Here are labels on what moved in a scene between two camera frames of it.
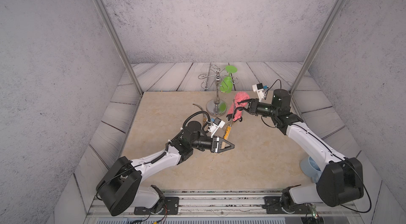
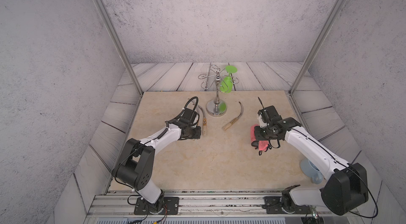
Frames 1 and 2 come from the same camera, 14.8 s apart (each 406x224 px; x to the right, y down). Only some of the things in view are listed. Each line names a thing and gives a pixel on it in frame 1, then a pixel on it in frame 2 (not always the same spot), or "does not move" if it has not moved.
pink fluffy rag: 239,96 -> 263,145
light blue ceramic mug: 310,170 does not move
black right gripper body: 261,110 -> 263,133
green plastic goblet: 227,83 does not move
